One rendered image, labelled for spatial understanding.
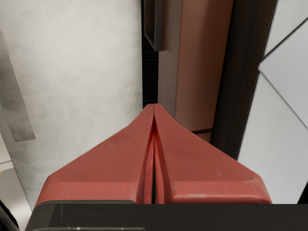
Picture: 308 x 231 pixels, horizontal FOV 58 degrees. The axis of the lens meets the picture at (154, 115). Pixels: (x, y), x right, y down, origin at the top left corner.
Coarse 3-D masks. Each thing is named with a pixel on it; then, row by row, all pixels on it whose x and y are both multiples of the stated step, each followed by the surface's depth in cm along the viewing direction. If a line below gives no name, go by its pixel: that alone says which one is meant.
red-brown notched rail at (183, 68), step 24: (168, 0) 23; (192, 0) 20; (216, 0) 20; (168, 24) 23; (192, 24) 21; (216, 24) 21; (168, 48) 24; (192, 48) 22; (216, 48) 22; (168, 72) 25; (192, 72) 23; (216, 72) 24; (168, 96) 26; (192, 96) 24; (216, 96) 25; (192, 120) 26
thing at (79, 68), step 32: (0, 0) 29; (32, 0) 30; (64, 0) 31; (96, 0) 32; (128, 0) 33; (32, 32) 32; (64, 32) 33; (96, 32) 34; (128, 32) 35; (32, 64) 34; (64, 64) 35; (96, 64) 36; (128, 64) 37; (32, 96) 36; (64, 96) 38; (96, 96) 39; (128, 96) 40; (0, 128) 38; (64, 128) 40; (96, 128) 42; (32, 160) 42; (64, 160) 44; (32, 192) 46
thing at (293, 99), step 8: (304, 40) 18; (304, 48) 19; (304, 56) 19; (304, 64) 20; (296, 72) 20; (304, 72) 20; (296, 80) 20; (304, 80) 20; (288, 88) 21; (296, 88) 21; (304, 88) 21; (288, 96) 21; (296, 96) 21; (304, 96) 21; (288, 104) 21; (296, 104) 22; (304, 104) 22; (296, 112) 22; (304, 112) 22; (304, 120) 23
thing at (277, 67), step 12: (288, 36) 18; (300, 36) 18; (276, 48) 18; (288, 48) 18; (300, 48) 19; (264, 60) 19; (276, 60) 19; (288, 60) 19; (264, 72) 19; (276, 72) 19; (288, 72) 20; (276, 84) 20; (288, 84) 20
